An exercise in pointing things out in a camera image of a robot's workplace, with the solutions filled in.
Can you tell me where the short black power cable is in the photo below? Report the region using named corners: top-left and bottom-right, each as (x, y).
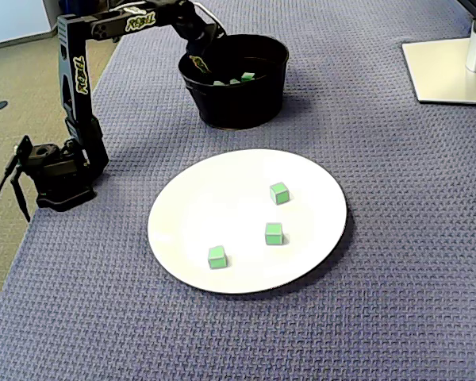
top-left (10, 170), bottom-right (32, 223)

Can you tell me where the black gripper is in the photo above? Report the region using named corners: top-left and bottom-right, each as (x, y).
top-left (170, 0), bottom-right (225, 76)

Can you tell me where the white round plate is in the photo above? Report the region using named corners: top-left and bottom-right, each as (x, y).
top-left (147, 148), bottom-right (349, 295)

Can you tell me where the black metal bucket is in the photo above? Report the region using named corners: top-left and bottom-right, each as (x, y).
top-left (177, 33), bottom-right (290, 131)

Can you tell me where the white monitor stand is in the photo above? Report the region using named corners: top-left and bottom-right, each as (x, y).
top-left (401, 17), bottom-right (476, 106)

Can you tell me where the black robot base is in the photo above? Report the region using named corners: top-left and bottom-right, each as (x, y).
top-left (10, 134), bottom-right (100, 212)

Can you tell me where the blue textured table mat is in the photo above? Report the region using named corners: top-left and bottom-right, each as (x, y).
top-left (0, 0), bottom-right (476, 381)

